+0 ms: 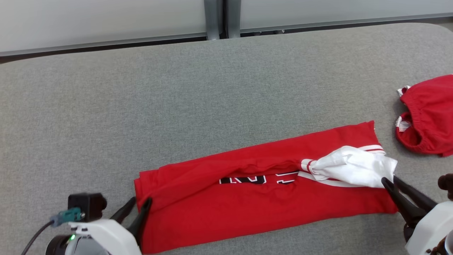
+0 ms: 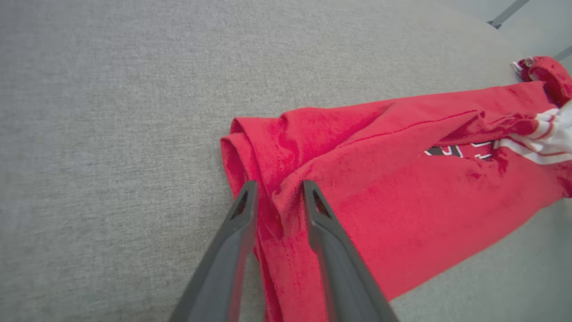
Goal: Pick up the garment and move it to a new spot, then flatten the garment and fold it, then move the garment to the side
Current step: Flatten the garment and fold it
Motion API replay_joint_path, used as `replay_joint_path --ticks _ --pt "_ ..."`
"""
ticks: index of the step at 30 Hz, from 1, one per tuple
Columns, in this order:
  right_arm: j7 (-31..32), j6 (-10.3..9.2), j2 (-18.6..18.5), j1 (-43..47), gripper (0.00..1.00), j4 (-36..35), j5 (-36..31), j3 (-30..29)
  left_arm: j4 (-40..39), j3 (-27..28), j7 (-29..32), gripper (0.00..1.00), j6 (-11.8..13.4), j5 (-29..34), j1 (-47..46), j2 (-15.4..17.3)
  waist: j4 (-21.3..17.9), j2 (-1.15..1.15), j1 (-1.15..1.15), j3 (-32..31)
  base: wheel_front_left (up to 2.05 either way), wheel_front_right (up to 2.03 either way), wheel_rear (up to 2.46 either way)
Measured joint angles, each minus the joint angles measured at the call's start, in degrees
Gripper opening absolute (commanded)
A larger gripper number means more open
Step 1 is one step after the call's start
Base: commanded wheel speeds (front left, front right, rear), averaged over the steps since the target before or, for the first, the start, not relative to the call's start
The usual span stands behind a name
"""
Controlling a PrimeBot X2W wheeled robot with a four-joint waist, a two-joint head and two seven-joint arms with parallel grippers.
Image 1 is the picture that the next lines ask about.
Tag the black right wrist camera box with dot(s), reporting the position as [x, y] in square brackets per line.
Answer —
[446, 186]

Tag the grey partition post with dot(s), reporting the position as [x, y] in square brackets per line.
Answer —
[223, 14]

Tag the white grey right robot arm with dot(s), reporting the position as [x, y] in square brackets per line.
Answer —
[449, 244]

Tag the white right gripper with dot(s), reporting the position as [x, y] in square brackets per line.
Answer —
[431, 226]

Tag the red white basketball shirt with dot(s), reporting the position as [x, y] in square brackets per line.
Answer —
[247, 205]

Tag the red basketball shorts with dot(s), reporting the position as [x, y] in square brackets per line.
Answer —
[431, 113]

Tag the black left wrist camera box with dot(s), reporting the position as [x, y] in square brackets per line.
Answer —
[86, 205]

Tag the grey rounded post foot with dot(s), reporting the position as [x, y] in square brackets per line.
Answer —
[234, 17]
[212, 17]

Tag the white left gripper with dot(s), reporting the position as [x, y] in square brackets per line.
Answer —
[109, 237]

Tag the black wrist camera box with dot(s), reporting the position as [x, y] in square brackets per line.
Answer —
[86, 205]
[446, 186]

